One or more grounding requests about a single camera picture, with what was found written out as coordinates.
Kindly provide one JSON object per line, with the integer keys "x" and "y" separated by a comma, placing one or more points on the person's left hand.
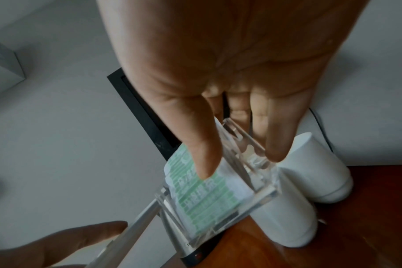
{"x": 45, "y": 248}

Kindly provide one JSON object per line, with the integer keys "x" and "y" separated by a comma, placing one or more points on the person's right hand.
{"x": 221, "y": 47}

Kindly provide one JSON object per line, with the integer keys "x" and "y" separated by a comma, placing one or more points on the white stick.
{"x": 131, "y": 230}

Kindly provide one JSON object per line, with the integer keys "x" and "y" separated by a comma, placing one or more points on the clear acrylic box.
{"x": 254, "y": 167}

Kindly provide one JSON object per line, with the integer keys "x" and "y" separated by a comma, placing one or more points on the silver device with red light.
{"x": 191, "y": 248}

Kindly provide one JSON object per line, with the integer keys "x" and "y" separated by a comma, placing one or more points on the stack of green printed packets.
{"x": 214, "y": 199}

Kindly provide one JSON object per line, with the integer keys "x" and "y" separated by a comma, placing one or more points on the white paper cup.
{"x": 287, "y": 219}
{"x": 320, "y": 170}

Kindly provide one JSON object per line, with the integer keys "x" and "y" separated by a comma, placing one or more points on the white cardboard box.
{"x": 2, "y": 68}

